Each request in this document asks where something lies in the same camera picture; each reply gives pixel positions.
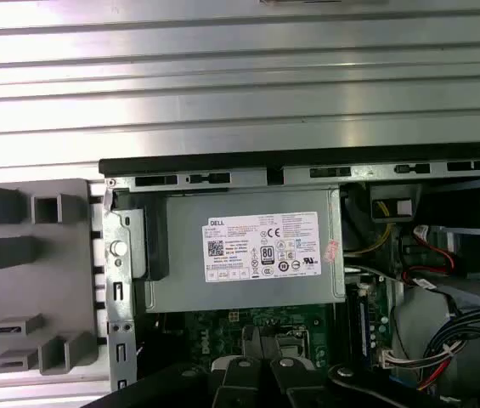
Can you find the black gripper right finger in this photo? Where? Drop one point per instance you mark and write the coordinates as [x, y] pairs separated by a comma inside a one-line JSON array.
[[290, 382]]

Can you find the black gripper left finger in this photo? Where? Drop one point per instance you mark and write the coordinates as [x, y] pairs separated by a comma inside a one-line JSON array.
[[235, 382]]

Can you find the green motherboard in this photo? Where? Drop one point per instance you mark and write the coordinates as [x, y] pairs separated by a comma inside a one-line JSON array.
[[222, 323]]

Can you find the grey power supply unit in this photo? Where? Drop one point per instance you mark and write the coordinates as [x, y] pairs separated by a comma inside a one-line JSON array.
[[180, 255]]

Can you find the grey parts rack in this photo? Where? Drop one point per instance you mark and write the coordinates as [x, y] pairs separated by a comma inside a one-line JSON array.
[[69, 272]]

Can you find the black PC case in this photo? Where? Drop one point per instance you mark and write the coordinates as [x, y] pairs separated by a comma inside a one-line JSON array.
[[222, 163]]

